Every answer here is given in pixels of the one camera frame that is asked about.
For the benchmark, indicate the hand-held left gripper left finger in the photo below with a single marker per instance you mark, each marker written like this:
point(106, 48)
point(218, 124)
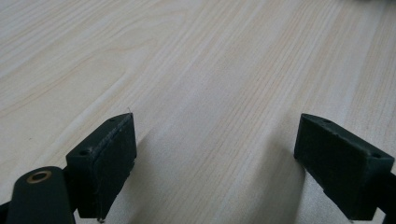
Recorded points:
point(102, 168)

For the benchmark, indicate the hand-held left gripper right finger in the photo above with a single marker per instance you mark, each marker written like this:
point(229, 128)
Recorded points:
point(342, 168)

